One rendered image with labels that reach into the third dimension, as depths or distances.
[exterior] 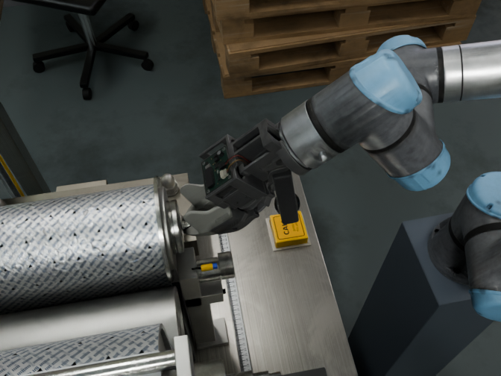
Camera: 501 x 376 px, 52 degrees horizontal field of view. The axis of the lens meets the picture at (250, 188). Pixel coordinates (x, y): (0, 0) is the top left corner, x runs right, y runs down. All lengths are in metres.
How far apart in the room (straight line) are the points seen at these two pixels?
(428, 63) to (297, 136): 0.22
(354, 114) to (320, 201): 1.70
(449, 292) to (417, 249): 0.11
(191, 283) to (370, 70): 0.38
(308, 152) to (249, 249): 0.53
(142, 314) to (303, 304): 0.44
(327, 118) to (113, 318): 0.36
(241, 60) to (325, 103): 1.90
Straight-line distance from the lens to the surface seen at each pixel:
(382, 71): 0.57
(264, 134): 0.60
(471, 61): 0.73
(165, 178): 0.99
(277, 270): 1.07
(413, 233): 1.16
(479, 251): 0.95
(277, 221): 1.10
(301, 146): 0.59
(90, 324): 0.69
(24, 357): 0.53
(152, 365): 0.43
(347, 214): 2.24
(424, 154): 0.64
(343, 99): 0.57
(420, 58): 0.73
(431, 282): 1.12
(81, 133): 2.61
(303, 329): 1.02
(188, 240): 0.96
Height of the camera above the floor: 1.86
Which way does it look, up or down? 55 degrees down
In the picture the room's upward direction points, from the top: straight up
